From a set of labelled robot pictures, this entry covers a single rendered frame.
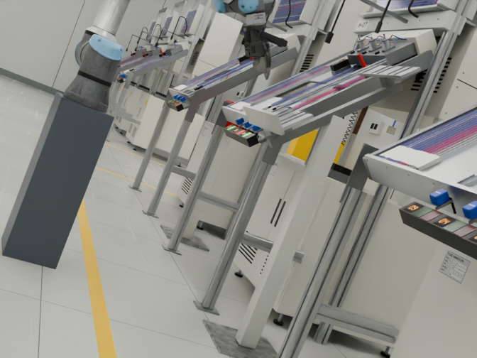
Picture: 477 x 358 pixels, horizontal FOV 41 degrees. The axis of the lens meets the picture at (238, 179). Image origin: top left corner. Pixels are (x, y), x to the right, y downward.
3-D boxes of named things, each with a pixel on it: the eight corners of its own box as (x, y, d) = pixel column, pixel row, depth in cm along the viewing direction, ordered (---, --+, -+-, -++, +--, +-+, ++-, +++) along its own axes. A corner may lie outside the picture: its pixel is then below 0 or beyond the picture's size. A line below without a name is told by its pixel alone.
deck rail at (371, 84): (274, 140, 237) (268, 125, 235) (272, 139, 239) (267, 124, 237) (436, 64, 250) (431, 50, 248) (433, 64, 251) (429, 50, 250)
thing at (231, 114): (272, 139, 239) (265, 121, 237) (226, 121, 301) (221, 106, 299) (275, 138, 239) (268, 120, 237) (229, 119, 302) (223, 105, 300)
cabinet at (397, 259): (269, 325, 251) (331, 179, 247) (224, 268, 317) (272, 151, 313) (403, 365, 272) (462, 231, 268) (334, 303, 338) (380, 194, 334)
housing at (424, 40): (425, 71, 251) (414, 36, 247) (367, 67, 297) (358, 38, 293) (442, 62, 252) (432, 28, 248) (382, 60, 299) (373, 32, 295)
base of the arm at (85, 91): (65, 98, 206) (76, 69, 206) (60, 93, 220) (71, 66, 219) (109, 115, 213) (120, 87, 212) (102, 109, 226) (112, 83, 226)
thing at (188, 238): (167, 238, 333) (223, 96, 326) (160, 226, 355) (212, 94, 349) (209, 251, 340) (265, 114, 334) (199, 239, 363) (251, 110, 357)
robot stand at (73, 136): (1, 255, 209) (62, 96, 205) (1, 239, 225) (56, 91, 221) (55, 269, 216) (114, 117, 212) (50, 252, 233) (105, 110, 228)
